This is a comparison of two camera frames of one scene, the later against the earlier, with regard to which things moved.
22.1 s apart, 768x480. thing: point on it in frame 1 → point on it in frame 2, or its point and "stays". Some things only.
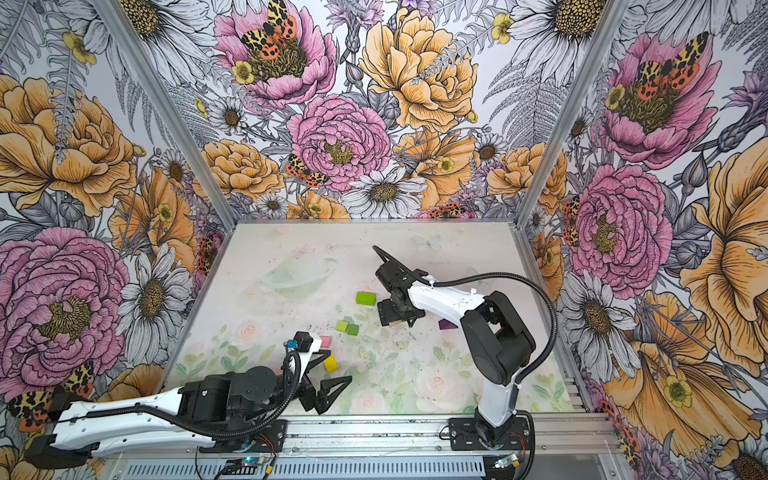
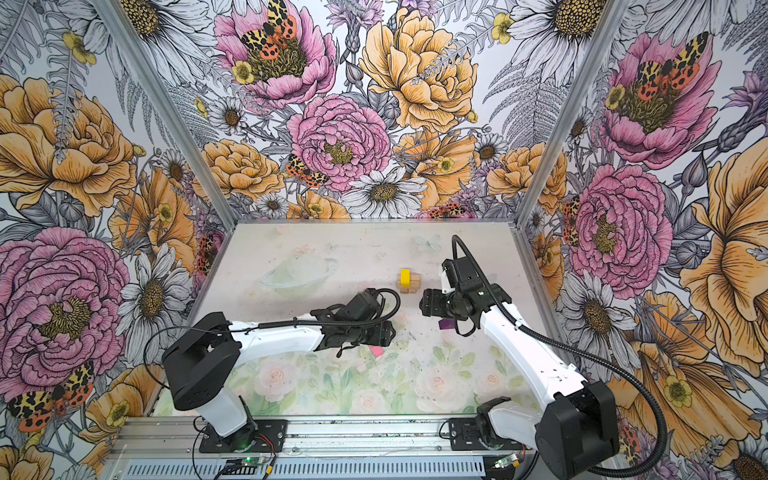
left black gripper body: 306,393 → 373,333
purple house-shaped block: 446,324 stays
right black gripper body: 392,311 → 443,305
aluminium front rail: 554,435 stays
